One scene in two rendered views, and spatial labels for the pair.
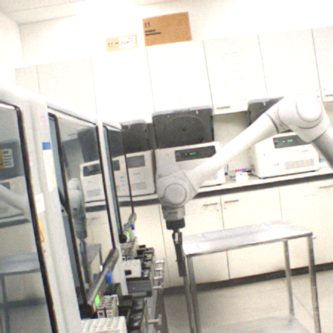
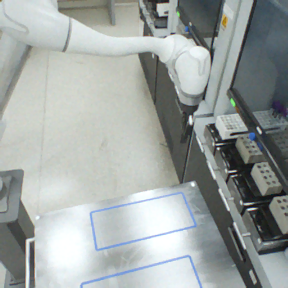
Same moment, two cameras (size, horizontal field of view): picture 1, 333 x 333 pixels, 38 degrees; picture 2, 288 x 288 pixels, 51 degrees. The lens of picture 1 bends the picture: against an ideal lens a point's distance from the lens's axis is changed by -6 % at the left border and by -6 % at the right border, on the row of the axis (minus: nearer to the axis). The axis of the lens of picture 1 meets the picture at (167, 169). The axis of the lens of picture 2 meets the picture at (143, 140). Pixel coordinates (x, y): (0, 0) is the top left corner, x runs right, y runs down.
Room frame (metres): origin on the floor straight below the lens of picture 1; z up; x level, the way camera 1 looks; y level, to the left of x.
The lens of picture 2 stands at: (2.85, -0.38, 1.75)
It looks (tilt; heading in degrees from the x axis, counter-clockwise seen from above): 46 degrees down; 168
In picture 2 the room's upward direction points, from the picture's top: 2 degrees clockwise
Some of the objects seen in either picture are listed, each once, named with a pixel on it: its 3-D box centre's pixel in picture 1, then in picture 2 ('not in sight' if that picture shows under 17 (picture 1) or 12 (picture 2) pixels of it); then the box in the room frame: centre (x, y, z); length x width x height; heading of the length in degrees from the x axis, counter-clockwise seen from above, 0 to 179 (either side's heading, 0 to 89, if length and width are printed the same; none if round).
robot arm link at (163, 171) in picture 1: (169, 183); (193, 67); (1.97, 0.00, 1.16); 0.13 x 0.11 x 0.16; 3
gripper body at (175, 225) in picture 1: (176, 230); (188, 108); (1.98, 0.00, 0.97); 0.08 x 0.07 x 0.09; 175
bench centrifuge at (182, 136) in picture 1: (186, 147); not in sight; (4.58, -0.19, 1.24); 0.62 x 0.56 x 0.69; 0
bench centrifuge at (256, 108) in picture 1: (279, 135); not in sight; (4.56, -1.04, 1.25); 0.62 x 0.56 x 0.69; 179
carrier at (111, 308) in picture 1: (111, 311); not in sight; (1.42, 0.22, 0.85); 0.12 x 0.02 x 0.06; 0
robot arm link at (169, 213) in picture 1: (173, 211); (191, 94); (1.98, 0.00, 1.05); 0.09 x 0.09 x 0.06
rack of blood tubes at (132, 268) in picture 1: (103, 273); (250, 125); (1.98, 0.31, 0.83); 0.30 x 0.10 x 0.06; 89
